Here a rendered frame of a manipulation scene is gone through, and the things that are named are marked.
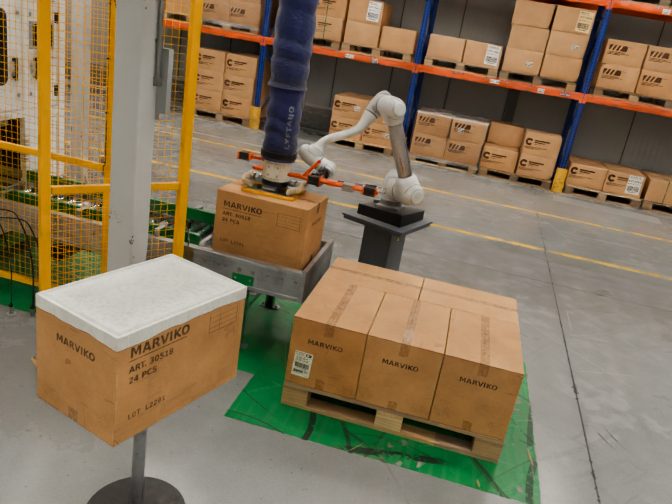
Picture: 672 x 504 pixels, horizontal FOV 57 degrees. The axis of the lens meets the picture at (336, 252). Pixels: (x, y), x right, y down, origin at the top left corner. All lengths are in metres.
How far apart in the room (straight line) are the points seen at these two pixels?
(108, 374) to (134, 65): 1.44
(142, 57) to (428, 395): 2.13
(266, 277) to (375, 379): 0.94
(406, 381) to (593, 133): 9.42
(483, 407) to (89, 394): 1.96
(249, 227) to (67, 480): 1.73
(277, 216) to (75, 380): 1.89
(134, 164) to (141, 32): 0.58
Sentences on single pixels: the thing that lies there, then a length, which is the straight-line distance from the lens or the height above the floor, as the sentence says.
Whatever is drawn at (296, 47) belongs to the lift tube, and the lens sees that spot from 3.70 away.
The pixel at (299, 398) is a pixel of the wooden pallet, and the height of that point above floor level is 0.06.
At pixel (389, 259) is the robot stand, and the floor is 0.47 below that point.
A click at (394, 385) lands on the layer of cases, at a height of 0.29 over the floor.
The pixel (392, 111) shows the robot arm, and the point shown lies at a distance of 4.02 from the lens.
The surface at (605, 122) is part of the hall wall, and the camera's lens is 12.23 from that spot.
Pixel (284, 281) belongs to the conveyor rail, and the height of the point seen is 0.52.
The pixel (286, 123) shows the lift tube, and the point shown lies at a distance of 3.76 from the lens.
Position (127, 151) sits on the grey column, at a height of 1.30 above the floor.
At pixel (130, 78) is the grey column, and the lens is 2.97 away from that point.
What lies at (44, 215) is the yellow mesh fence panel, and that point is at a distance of 3.46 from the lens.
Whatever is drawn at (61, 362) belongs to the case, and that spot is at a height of 0.82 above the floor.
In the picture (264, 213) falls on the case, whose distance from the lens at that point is 3.77.
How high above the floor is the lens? 1.99
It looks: 20 degrees down
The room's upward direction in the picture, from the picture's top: 10 degrees clockwise
